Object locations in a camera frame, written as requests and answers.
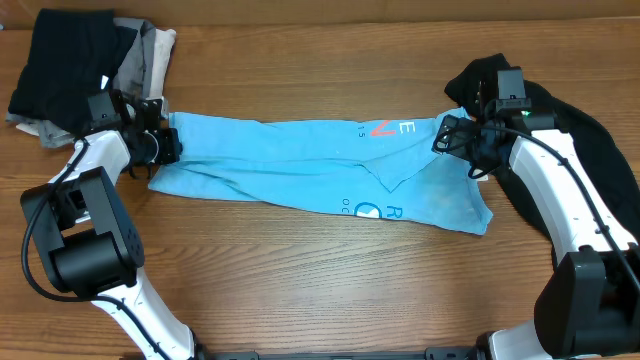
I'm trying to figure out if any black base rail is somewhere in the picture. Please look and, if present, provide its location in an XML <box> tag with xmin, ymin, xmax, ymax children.
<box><xmin>210</xmin><ymin>346</ymin><xmax>487</xmax><ymax>360</ymax></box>

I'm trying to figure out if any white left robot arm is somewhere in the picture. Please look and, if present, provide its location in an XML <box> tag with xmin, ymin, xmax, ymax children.
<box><xmin>20</xmin><ymin>92</ymin><xmax>208</xmax><ymax>359</ymax></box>

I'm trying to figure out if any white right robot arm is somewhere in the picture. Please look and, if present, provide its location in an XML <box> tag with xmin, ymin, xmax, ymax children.
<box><xmin>433</xmin><ymin>110</ymin><xmax>639</xmax><ymax>359</ymax></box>

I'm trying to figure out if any light blue printed t-shirt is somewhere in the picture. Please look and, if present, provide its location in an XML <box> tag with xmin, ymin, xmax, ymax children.
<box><xmin>149</xmin><ymin>112</ymin><xmax>492</xmax><ymax>235</ymax></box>

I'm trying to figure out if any black garment on right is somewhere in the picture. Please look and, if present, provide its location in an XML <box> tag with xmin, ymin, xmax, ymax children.
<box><xmin>444</xmin><ymin>53</ymin><xmax>639</xmax><ymax>238</ymax></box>

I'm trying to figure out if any grey folded garment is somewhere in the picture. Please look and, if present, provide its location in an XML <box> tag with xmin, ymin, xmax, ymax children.
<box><xmin>5</xmin><ymin>17</ymin><xmax>157</xmax><ymax>148</ymax></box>

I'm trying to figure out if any black folded garment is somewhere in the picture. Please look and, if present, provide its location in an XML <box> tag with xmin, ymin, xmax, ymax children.
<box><xmin>8</xmin><ymin>9</ymin><xmax>137</xmax><ymax>136</ymax></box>

